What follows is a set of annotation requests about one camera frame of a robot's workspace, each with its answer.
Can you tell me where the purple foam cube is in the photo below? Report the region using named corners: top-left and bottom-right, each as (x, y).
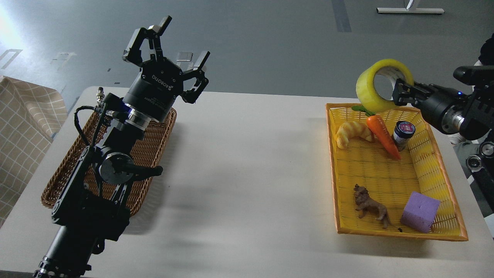
top-left (400, 191), bottom-right (440, 233)

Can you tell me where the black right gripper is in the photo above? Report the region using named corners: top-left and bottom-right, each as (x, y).
top-left (392, 78), bottom-right (469, 134)

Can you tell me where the brown wicker basket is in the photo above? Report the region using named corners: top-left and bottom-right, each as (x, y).
top-left (41, 108), bottom-right (178, 217)

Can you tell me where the toy carrot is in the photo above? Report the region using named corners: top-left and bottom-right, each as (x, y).
top-left (351, 105), bottom-right (402, 160)

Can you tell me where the yellow tape roll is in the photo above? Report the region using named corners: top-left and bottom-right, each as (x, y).
top-left (356, 59), bottom-right (414, 113)

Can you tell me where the small dark jar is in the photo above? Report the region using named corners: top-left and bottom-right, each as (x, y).
top-left (392, 121), bottom-right (415, 151)

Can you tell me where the white stand base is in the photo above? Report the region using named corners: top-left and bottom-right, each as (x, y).
top-left (376, 0), bottom-right (445, 15)

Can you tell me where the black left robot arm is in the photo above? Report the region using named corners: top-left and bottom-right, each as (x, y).
top-left (33, 16), bottom-right (210, 278)

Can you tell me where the toy croissant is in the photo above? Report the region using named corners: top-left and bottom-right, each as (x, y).
top-left (336, 121), bottom-right (374, 149)

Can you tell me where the brown toy lion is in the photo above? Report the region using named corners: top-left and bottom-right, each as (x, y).
top-left (353, 184), bottom-right (391, 229)

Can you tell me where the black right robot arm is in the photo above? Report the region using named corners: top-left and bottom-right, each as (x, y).
top-left (392, 37), bottom-right (494, 209)

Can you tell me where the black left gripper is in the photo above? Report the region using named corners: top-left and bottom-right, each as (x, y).
top-left (122, 16), bottom-right (211, 122)

